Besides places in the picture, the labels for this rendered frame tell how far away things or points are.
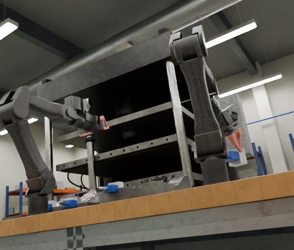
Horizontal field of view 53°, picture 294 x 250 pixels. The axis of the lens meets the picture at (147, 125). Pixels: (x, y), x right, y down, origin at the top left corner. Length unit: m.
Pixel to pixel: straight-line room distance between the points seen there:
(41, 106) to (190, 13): 3.86
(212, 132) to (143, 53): 1.51
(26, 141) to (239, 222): 0.73
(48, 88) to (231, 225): 2.30
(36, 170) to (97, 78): 1.42
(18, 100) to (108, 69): 1.36
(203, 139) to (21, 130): 0.59
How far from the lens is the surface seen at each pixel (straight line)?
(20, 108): 1.04
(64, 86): 2.57
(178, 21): 4.85
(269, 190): 0.54
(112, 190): 1.17
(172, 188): 1.24
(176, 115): 1.95
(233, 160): 1.04
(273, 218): 0.56
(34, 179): 1.07
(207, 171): 0.74
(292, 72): 8.26
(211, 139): 0.76
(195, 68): 0.78
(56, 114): 1.19
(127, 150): 2.15
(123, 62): 2.27
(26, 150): 1.05
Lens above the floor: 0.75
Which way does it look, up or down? 18 degrees up
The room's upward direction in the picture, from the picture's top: 7 degrees counter-clockwise
